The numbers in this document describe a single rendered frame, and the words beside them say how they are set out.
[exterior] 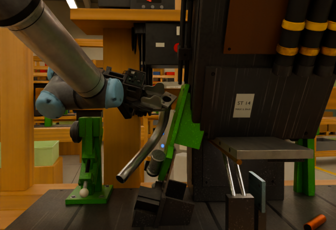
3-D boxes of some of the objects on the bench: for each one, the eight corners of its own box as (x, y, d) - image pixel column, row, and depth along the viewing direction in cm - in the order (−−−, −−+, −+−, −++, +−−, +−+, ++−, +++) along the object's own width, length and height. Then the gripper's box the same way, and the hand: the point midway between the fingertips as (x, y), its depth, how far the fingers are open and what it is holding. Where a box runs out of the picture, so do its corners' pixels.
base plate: (450, 244, 71) (450, 236, 70) (-18, 257, 65) (-18, 248, 65) (339, 189, 112) (339, 184, 112) (49, 194, 107) (49, 188, 107)
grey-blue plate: (267, 240, 68) (268, 181, 68) (259, 240, 68) (259, 181, 68) (253, 223, 78) (253, 171, 78) (246, 223, 78) (246, 171, 78)
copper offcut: (317, 220, 79) (317, 212, 79) (326, 223, 78) (326, 215, 78) (303, 231, 73) (303, 222, 73) (312, 234, 72) (312, 225, 72)
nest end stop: (155, 214, 78) (158, 205, 75) (133, 209, 78) (136, 200, 75) (156, 210, 79) (159, 201, 76) (134, 205, 79) (137, 195, 76)
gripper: (97, 82, 78) (174, 102, 79) (109, 58, 86) (179, 76, 87) (96, 103, 84) (167, 122, 85) (108, 79, 92) (173, 96, 93)
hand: (167, 104), depth 88 cm, fingers closed on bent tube, 3 cm apart
